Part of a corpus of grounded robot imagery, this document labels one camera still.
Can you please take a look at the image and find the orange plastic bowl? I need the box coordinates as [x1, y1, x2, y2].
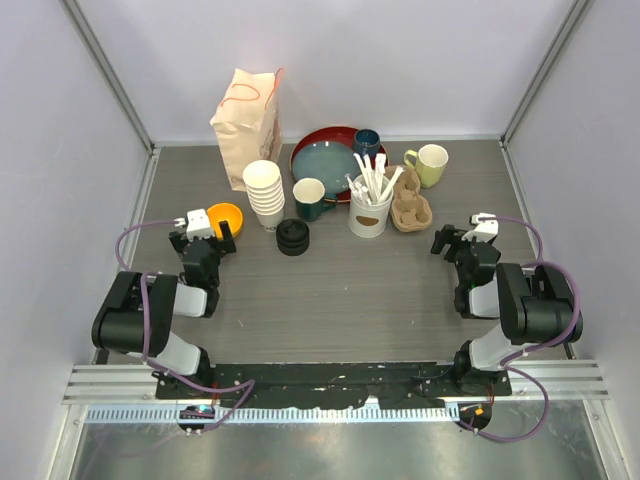
[206, 202, 244, 238]

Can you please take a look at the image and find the blue ceramic plate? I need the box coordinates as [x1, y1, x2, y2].
[292, 141, 360, 195]

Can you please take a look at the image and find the white straw holder tin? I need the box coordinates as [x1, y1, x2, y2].
[348, 189, 393, 239]

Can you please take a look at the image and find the dark blue ceramic cup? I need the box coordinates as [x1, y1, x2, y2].
[352, 129, 380, 158]

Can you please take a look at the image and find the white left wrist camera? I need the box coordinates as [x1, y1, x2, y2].
[173, 209, 215, 242]

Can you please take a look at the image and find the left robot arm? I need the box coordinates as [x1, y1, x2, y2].
[91, 219, 246, 399]

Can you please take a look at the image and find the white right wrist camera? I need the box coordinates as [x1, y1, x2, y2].
[462, 213, 499, 242]

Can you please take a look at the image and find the red round tray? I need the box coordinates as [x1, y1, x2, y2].
[289, 126, 359, 203]

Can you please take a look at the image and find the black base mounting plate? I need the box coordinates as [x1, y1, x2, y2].
[152, 362, 512, 410]

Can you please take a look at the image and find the brown cardboard cup carrier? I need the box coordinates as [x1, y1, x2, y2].
[390, 168, 433, 233]

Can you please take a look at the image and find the stack of white paper cups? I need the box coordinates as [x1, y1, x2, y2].
[243, 160, 285, 231]

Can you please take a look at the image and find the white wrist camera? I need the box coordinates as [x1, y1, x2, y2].
[462, 213, 499, 242]
[173, 209, 215, 242]

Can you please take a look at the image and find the brown paper takeout bag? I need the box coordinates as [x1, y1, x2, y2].
[210, 68, 284, 191]

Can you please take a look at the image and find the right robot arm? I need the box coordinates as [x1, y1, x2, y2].
[431, 219, 583, 396]

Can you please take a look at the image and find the dark green ceramic mug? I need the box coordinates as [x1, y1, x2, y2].
[293, 178, 337, 222]

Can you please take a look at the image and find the light green ceramic mug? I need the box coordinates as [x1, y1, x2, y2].
[403, 144, 449, 188]

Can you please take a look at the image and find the aluminium frame rail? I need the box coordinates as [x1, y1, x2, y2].
[63, 360, 608, 431]

